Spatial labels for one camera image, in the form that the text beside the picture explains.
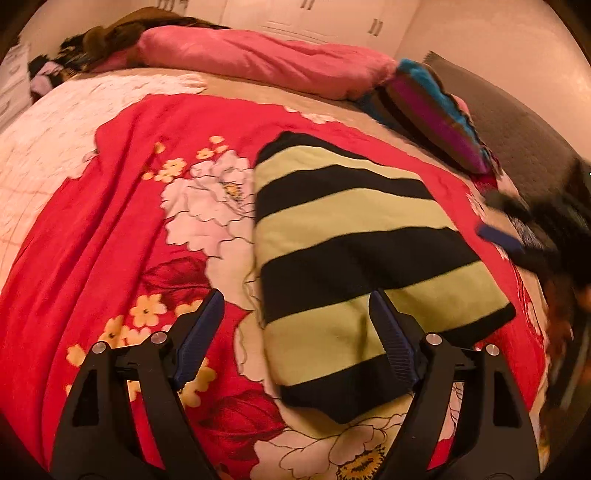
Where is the green black striped sweater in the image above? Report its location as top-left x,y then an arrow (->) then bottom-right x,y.
254,131 -> 516,424

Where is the pile of clothes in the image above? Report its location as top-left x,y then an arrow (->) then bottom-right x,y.
28,55 -> 69,103

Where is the grey quilted headboard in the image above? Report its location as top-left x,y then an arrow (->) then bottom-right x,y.
425,51 -> 590,205

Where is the colourful striped blanket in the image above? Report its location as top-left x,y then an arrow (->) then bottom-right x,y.
358,59 -> 498,176

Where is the white wardrobe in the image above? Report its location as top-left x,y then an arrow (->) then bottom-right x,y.
157,0 -> 421,57

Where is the red floral blanket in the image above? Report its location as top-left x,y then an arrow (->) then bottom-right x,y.
1,95 -> 545,479

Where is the white pink plush blanket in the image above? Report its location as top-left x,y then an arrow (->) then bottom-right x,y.
1,68 -> 206,281

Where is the pink duvet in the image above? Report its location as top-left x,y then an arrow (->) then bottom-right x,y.
92,25 -> 398,100

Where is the white drawer cabinet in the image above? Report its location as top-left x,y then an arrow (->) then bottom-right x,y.
0,43 -> 32,131

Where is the brown fur-trimmed coat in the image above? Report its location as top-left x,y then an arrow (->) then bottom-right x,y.
53,7 -> 226,72

